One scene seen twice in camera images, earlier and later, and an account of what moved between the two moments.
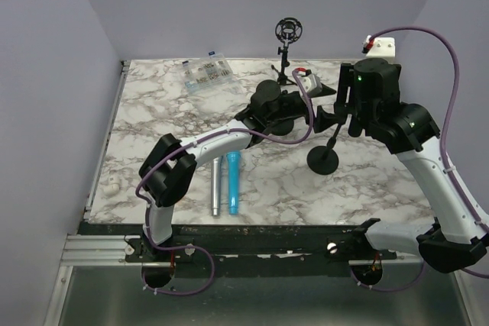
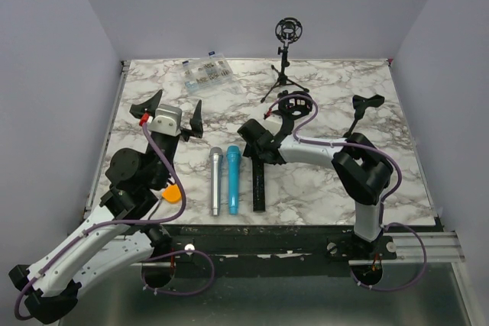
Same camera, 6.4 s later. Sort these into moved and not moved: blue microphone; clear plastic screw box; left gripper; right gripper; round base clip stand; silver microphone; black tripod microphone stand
Moved: left gripper; right gripper; round base clip stand
Not moved: silver microphone; blue microphone; clear plastic screw box; black tripod microphone stand
